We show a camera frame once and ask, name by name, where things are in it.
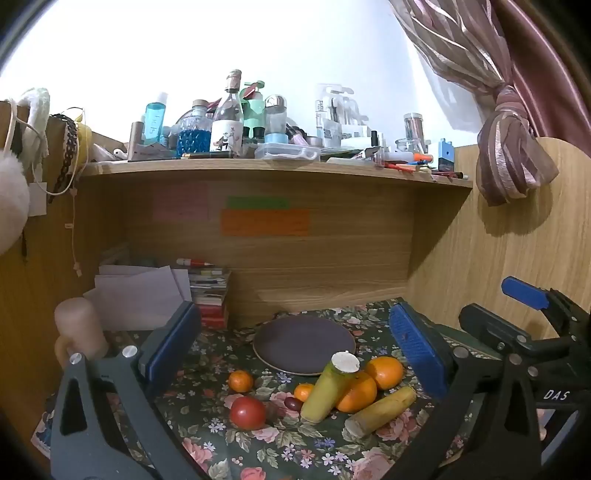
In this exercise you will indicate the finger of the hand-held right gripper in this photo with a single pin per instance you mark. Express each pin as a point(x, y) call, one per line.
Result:
point(526, 291)
point(485, 323)

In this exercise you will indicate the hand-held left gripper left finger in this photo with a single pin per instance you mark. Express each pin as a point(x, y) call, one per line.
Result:
point(171, 341)

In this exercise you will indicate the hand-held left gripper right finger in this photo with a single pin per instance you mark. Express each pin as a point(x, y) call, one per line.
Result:
point(415, 350)

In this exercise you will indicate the large orange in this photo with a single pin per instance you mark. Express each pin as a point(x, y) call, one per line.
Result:
point(385, 371)
point(358, 399)

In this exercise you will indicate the small mandarin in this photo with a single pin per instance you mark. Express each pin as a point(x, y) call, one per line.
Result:
point(302, 392)
point(240, 381)

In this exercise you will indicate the red tomato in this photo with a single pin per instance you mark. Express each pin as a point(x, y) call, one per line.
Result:
point(248, 412)

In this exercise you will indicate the dark round plate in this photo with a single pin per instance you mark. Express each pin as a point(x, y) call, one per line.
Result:
point(300, 344)

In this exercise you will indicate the white paper sheets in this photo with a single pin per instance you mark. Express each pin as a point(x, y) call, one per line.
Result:
point(138, 290)

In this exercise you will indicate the stack of books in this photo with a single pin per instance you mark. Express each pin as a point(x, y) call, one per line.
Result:
point(210, 290)

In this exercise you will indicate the red and white pen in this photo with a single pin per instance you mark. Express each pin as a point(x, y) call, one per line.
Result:
point(196, 262)

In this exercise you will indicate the cream mug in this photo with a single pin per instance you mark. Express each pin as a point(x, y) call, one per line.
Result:
point(78, 327)

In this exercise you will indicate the dark red grape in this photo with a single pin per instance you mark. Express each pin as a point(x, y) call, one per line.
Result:
point(292, 404)

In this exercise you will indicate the pink sticky note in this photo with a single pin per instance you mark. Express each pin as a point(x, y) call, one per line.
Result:
point(180, 201)

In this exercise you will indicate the orange sticky note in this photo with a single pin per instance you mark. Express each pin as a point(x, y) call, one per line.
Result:
point(265, 222)

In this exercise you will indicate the dark floral tablecloth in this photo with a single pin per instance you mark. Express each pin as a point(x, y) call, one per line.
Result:
point(295, 454)

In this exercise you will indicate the small blue box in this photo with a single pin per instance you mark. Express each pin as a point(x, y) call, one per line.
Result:
point(445, 154)

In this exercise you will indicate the green sticky note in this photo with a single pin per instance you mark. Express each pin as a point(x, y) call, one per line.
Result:
point(258, 202)

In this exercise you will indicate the orange marker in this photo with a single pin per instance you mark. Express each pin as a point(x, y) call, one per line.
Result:
point(422, 158)

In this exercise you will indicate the white paper tag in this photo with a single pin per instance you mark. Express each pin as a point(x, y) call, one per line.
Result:
point(37, 199)

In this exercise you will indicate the wooden desk shelf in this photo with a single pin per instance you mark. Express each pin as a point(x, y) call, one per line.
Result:
point(277, 173)

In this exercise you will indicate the glass jar with lid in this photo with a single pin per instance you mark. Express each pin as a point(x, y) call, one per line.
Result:
point(414, 127)

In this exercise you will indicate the brown cardboard tube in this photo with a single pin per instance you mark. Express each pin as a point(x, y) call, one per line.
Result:
point(136, 136)

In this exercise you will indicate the round glass bottle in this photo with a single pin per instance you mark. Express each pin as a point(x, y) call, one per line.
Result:
point(194, 134)

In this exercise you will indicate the white plush ball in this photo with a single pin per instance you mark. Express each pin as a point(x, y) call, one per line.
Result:
point(7, 203)

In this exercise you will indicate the tall blue liquid bottle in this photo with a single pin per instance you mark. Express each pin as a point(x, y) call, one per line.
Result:
point(154, 122)

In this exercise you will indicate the clear labelled glass bottle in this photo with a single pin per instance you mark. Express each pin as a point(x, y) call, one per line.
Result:
point(227, 127)

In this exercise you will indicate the clear plastic box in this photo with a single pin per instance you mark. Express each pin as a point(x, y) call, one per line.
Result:
point(288, 151)

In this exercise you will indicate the pink striped curtain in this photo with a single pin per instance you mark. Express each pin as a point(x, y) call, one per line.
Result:
point(485, 69)

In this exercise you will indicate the dark braided band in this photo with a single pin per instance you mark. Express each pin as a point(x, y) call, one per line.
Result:
point(68, 138)

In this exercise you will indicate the blue tape roll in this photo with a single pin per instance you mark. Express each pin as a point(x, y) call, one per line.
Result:
point(276, 138)

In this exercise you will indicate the clear blister pack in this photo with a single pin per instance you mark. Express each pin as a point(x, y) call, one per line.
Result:
point(337, 115)

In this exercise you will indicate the clear bottle silver cap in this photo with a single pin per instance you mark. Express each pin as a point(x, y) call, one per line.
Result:
point(276, 115)

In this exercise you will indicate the white fabric band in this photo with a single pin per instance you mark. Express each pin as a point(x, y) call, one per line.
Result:
point(36, 110)

